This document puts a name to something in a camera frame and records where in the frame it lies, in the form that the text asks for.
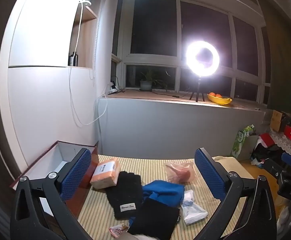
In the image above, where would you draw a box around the yellow fruit bowl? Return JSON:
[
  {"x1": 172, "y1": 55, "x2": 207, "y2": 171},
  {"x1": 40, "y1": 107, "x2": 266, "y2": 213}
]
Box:
[{"x1": 207, "y1": 94, "x2": 233, "y2": 105}]

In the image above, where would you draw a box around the black knit glove with label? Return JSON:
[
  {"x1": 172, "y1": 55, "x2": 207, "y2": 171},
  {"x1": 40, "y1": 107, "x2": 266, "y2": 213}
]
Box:
[{"x1": 106, "y1": 171, "x2": 143, "y2": 220}]

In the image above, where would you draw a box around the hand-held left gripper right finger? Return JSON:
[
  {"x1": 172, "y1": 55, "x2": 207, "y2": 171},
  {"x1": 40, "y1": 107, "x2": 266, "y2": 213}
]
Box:
[{"x1": 194, "y1": 148, "x2": 277, "y2": 240}]

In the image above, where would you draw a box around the orange tissue pack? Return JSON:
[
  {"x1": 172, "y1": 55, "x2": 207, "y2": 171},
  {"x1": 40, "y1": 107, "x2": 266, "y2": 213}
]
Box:
[{"x1": 90, "y1": 159, "x2": 121, "y2": 189}]

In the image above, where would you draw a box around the white plastic packet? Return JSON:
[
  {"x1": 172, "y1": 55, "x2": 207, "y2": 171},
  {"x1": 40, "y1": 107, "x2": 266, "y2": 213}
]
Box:
[{"x1": 180, "y1": 190, "x2": 208, "y2": 225}]

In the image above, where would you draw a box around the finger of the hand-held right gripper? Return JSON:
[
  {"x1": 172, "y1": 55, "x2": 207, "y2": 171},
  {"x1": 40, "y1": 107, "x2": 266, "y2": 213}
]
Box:
[{"x1": 281, "y1": 152, "x2": 291, "y2": 168}]

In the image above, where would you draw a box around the power strip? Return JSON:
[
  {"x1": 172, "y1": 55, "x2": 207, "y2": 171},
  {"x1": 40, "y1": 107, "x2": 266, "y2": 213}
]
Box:
[{"x1": 108, "y1": 81, "x2": 125, "y2": 95}]

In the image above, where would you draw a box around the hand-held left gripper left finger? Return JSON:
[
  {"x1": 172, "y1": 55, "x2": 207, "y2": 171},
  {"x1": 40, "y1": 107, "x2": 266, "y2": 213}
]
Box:
[{"x1": 10, "y1": 148, "x2": 92, "y2": 240}]

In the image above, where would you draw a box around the ring light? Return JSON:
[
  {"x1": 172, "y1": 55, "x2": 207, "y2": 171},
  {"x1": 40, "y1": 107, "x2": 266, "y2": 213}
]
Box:
[{"x1": 185, "y1": 41, "x2": 221, "y2": 77}]

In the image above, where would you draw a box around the pile of clothes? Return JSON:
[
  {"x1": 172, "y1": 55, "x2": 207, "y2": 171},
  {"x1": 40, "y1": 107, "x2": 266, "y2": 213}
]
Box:
[{"x1": 250, "y1": 133, "x2": 283, "y2": 166}]

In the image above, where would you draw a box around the black tripod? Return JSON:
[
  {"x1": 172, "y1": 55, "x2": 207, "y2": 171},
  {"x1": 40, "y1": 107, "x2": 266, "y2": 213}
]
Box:
[{"x1": 189, "y1": 76, "x2": 206, "y2": 102}]

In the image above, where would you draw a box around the potted plant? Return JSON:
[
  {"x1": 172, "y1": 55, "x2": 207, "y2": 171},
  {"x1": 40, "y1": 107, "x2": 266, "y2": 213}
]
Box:
[{"x1": 139, "y1": 70, "x2": 168, "y2": 92}]

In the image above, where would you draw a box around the red box with white inside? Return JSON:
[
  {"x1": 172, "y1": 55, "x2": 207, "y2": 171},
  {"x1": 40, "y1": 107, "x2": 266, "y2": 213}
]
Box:
[{"x1": 9, "y1": 140, "x2": 98, "y2": 218}]

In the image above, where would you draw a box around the cardboard box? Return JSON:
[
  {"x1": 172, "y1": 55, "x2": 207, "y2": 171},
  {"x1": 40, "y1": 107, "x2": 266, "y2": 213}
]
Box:
[{"x1": 269, "y1": 110, "x2": 283, "y2": 132}]

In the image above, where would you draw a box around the small pink snack packet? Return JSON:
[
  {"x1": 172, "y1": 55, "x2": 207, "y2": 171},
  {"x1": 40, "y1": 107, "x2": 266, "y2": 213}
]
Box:
[{"x1": 109, "y1": 224, "x2": 130, "y2": 238}]

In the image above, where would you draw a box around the white wardrobe with shelf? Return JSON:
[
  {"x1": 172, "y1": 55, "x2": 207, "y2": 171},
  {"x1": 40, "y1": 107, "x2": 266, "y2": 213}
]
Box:
[{"x1": 0, "y1": 0, "x2": 113, "y2": 180}]

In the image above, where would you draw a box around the window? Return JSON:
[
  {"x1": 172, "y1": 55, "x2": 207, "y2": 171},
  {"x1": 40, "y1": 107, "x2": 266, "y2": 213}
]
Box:
[{"x1": 112, "y1": 0, "x2": 271, "y2": 105}]

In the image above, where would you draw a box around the pink plastic bag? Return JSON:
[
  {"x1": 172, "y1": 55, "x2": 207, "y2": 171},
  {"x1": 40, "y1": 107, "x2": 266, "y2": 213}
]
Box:
[{"x1": 165, "y1": 162, "x2": 197, "y2": 183}]

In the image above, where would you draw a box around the blue knit cloth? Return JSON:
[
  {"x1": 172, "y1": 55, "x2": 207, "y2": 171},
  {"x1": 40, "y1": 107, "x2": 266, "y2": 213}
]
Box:
[{"x1": 129, "y1": 180, "x2": 185, "y2": 227}]

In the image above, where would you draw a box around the white fluffy cloth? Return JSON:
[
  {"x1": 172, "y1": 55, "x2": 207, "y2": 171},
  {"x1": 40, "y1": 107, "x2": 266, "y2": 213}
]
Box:
[{"x1": 133, "y1": 234, "x2": 158, "y2": 240}]

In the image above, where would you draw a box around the striped blanket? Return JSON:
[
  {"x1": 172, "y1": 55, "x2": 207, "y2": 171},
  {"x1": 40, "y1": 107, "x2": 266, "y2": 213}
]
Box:
[{"x1": 78, "y1": 155, "x2": 248, "y2": 240}]

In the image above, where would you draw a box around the green printed bag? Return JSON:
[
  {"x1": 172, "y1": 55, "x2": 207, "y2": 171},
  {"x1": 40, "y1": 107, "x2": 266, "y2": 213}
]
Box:
[{"x1": 230, "y1": 125, "x2": 256, "y2": 158}]

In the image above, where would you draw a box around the white cable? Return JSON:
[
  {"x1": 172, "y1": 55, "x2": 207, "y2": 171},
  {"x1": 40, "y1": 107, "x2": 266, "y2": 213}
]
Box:
[{"x1": 68, "y1": 0, "x2": 108, "y2": 127}]

